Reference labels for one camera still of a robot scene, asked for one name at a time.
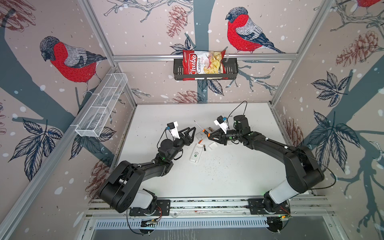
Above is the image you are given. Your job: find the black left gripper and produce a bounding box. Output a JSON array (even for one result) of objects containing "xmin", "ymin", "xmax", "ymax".
[{"xmin": 168, "ymin": 127, "xmax": 195, "ymax": 162}]

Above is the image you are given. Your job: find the orange black screwdriver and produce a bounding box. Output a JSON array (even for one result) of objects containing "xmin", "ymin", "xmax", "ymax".
[{"xmin": 194, "ymin": 121, "xmax": 210, "ymax": 136}]

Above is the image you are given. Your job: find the white battery cover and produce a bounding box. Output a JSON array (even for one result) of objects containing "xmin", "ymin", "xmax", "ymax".
[{"xmin": 209, "ymin": 142, "xmax": 218, "ymax": 150}]

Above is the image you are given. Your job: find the grey-faced white remote control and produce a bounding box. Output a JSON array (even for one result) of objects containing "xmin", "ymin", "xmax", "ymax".
[{"xmin": 195, "ymin": 131, "xmax": 208, "ymax": 141}]

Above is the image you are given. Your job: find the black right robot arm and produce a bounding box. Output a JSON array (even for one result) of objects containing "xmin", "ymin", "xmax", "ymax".
[{"xmin": 203, "ymin": 115, "xmax": 325, "ymax": 213}]

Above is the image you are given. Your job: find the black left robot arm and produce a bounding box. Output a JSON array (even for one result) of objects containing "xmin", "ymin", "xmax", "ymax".
[{"xmin": 97, "ymin": 127, "xmax": 196, "ymax": 215}]

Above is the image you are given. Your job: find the red cassava chips bag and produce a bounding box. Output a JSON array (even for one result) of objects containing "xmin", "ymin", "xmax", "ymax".
[{"xmin": 183, "ymin": 50, "xmax": 227, "ymax": 75}]

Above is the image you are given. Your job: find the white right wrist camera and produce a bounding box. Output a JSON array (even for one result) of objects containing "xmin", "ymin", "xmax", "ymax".
[{"xmin": 214, "ymin": 116, "xmax": 229, "ymax": 134}]

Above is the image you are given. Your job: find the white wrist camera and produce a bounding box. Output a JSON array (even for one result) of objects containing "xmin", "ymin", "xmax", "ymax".
[
  {"xmin": 167, "ymin": 122, "xmax": 180, "ymax": 139},
  {"xmin": 214, "ymin": 116, "xmax": 229, "ymax": 134}
]

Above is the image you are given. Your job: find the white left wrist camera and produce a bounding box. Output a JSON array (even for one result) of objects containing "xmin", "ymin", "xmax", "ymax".
[{"xmin": 167, "ymin": 122, "xmax": 180, "ymax": 139}]

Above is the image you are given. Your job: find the black wall basket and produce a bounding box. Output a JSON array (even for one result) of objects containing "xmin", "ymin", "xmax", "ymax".
[{"xmin": 174, "ymin": 58, "xmax": 239, "ymax": 81}]

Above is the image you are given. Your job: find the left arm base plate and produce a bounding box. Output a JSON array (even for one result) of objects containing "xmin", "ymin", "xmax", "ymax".
[{"xmin": 129, "ymin": 199, "xmax": 171, "ymax": 217}]

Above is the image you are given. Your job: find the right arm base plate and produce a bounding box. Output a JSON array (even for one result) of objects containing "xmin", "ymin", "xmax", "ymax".
[{"xmin": 247, "ymin": 198, "xmax": 291, "ymax": 215}]

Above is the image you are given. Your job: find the white wire mesh basket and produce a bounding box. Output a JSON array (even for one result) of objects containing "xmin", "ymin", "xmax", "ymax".
[{"xmin": 75, "ymin": 73, "xmax": 128, "ymax": 138}]

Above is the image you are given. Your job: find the aluminium mounting rail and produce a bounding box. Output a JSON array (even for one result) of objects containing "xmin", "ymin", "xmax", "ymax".
[{"xmin": 85, "ymin": 195, "xmax": 334, "ymax": 219}]

